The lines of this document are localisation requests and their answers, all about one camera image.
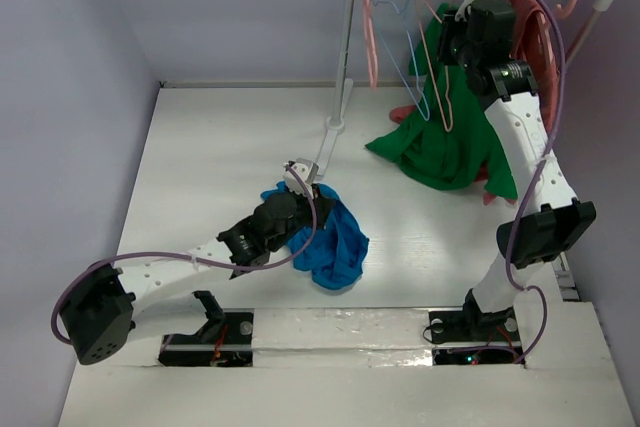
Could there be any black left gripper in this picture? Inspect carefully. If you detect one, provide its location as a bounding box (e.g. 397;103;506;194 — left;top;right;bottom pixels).
266;184;334;253

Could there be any blue t-shirt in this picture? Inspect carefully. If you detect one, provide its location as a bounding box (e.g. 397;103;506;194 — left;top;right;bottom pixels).
259;181;371;292

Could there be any pink wire hanger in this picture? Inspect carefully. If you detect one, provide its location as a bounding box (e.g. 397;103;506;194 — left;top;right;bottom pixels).
409;0;475;139

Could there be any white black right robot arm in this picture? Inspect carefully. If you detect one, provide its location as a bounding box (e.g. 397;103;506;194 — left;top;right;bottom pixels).
439;0;596;339

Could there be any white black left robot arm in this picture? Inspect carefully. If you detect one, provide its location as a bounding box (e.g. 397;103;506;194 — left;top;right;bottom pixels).
51;184;337;367

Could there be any salmon red t-shirt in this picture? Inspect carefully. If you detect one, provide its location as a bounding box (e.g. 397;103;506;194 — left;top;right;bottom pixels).
389;0;558;204

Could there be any green t-shirt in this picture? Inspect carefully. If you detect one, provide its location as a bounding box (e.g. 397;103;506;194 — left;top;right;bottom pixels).
366;20;517;201

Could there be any pink plastic hanger left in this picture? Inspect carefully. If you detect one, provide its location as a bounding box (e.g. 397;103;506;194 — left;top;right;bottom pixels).
362;0;379;90

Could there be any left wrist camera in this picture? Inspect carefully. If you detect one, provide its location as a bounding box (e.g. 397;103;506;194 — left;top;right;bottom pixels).
283;158;318;197

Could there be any light blue wire hanger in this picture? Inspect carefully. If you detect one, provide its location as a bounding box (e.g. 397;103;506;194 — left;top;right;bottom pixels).
372;0;431;122

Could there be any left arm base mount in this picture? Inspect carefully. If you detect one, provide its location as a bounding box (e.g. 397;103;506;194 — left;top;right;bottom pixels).
158;290;254;368

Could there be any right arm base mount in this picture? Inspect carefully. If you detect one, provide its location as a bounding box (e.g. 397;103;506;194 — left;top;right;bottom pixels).
422;309;523;366

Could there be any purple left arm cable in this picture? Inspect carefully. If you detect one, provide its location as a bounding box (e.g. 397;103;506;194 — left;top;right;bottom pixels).
50;164;319;346

